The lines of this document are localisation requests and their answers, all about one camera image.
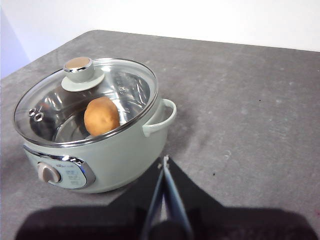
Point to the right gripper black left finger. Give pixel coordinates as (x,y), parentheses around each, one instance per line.
(105,222)

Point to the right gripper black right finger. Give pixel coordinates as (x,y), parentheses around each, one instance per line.
(225,222)

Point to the brown potato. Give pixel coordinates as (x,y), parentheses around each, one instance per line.
(101,117)

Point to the glass lid with green knob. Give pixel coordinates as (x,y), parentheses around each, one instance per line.
(77,75)

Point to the pale green electric pot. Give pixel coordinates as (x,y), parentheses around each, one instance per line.
(120,162)

